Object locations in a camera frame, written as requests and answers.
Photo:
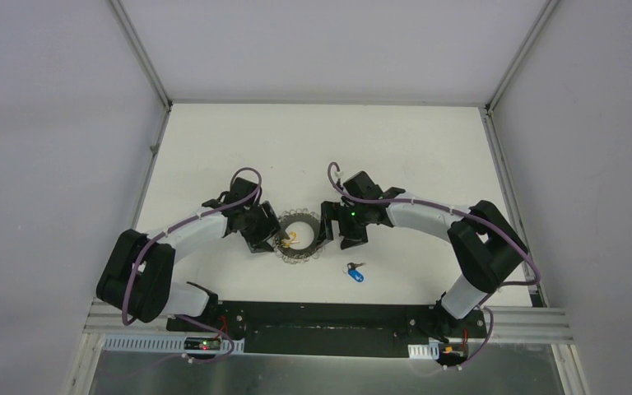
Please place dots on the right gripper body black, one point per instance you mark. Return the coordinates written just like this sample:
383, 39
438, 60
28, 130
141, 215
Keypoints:
351, 212

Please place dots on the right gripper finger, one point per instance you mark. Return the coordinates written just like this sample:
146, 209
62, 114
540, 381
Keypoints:
352, 234
329, 226

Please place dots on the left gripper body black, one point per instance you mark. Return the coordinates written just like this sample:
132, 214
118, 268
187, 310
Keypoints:
264, 231

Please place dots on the metal disc with key rings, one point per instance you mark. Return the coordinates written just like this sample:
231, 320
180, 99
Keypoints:
300, 243

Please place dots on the yellow key tag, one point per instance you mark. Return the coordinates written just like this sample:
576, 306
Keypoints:
292, 238

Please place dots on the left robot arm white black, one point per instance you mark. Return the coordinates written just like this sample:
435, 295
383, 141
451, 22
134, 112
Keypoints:
138, 276

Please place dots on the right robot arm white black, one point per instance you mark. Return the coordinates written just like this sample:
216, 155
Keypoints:
485, 245

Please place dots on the blue key tag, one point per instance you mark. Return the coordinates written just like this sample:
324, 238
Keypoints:
356, 275

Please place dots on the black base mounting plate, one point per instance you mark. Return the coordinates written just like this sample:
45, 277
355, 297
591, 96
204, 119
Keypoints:
359, 330

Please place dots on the aluminium frame rail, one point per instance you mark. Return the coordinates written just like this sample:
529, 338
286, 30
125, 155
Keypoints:
503, 324

